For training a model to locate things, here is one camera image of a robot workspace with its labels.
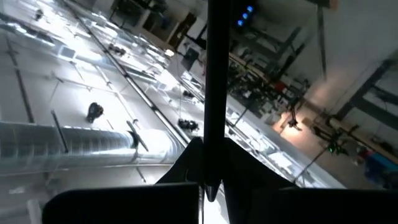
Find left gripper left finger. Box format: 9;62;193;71
42;138;205;224

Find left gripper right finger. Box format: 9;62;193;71
222;138;398;224

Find black pen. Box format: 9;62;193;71
203;0;233;203

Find silver ventilation duct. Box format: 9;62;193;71
0;121;187;175

